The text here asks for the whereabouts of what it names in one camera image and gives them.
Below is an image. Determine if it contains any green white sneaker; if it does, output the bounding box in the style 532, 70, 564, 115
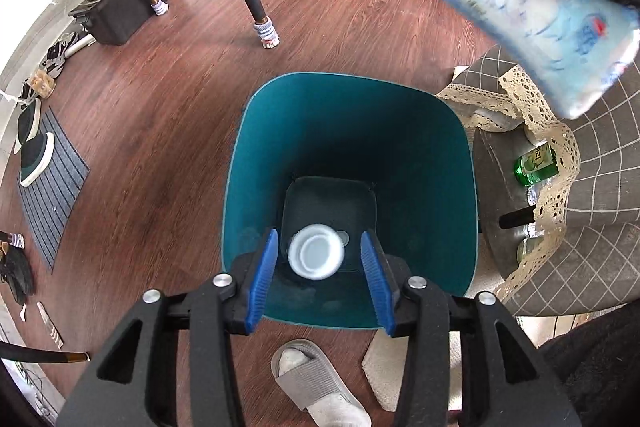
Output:
18, 132, 55, 187

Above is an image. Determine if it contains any green bottle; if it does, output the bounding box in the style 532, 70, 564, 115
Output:
513, 143, 559, 187

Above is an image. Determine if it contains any grey slipper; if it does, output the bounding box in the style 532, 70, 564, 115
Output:
271, 339, 372, 426

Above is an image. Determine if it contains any black storage box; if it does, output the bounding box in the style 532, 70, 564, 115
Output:
68, 0, 168, 46

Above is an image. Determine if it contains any grey striped floor mat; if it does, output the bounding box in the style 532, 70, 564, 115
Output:
17, 108, 90, 272

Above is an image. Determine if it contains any blue white tissue pack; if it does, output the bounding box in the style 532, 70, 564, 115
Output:
445, 0, 639, 119

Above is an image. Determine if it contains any white round plastic lid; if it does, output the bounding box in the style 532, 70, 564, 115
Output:
336, 230, 349, 246

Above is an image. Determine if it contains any teal trash bin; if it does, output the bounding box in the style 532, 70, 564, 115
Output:
221, 72, 477, 329

